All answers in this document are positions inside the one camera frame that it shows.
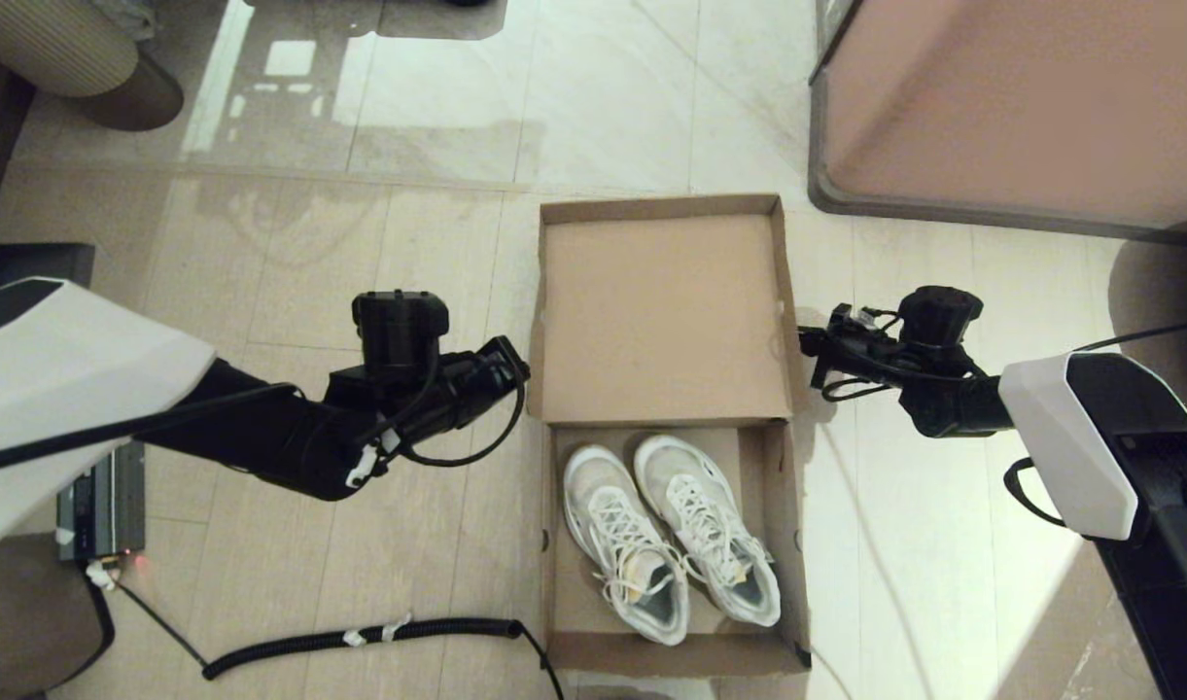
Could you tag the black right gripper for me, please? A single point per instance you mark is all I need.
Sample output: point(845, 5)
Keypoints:
point(860, 350)

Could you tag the brown cardboard box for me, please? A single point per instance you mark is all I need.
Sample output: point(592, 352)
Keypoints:
point(661, 321)

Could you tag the beige ribbed cylinder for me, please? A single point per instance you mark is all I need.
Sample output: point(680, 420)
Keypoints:
point(49, 44)

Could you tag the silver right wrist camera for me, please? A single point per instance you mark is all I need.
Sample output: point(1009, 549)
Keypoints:
point(860, 319)

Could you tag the dark grey flat box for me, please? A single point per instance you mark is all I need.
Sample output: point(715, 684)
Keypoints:
point(29, 262)

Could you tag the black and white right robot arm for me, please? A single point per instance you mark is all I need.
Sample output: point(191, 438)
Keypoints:
point(1089, 437)

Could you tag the round dark stool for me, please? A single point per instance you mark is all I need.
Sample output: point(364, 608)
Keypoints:
point(1162, 292)

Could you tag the brown round pedestal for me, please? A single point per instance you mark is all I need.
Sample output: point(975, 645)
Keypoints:
point(141, 97)

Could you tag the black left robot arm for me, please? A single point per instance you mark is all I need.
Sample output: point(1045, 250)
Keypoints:
point(87, 389)

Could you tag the black corrugated conduit with tape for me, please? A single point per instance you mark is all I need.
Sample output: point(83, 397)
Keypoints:
point(379, 637)

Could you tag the white mesh lace-up sneaker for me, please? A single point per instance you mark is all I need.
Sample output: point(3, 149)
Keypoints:
point(710, 515)
point(617, 530)

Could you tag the silver power adapter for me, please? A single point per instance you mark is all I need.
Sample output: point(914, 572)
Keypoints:
point(102, 501)

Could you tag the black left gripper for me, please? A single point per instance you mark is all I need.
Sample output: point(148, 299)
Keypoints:
point(476, 384)

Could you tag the large pink cabinet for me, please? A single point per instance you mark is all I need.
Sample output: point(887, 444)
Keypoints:
point(1021, 97)

